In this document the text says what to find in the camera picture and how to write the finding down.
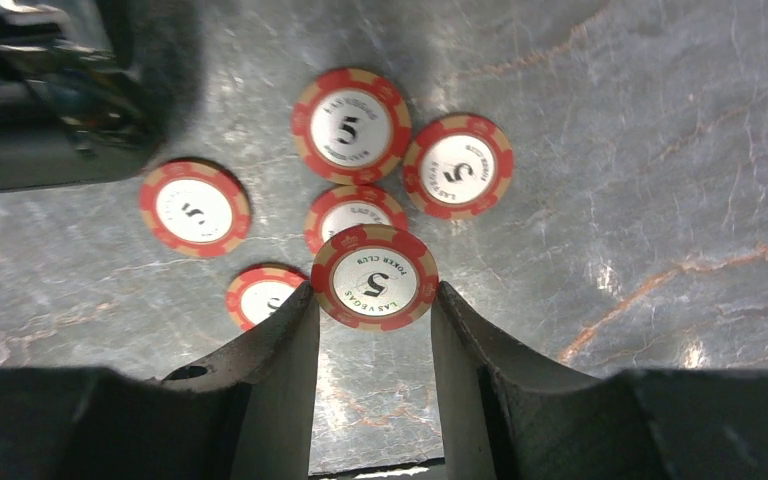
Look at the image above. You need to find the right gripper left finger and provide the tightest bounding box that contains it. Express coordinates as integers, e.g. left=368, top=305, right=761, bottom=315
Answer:
left=0, top=283, right=320, bottom=479

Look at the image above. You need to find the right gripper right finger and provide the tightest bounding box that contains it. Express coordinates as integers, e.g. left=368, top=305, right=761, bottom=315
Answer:
left=431, top=283, right=768, bottom=479

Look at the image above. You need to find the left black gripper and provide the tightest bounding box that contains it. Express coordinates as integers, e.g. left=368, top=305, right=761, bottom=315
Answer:
left=0, top=0, right=180, bottom=223

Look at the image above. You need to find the red five poker chip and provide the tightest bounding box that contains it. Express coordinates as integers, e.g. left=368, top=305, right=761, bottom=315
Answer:
left=291, top=67, right=412, bottom=185
left=225, top=263, right=307, bottom=332
left=402, top=114, right=515, bottom=220
left=304, top=185, right=409, bottom=255
left=138, top=157, right=252, bottom=258

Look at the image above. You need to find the red five chip stack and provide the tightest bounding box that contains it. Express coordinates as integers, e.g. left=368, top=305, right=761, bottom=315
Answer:
left=311, top=224, right=440, bottom=332

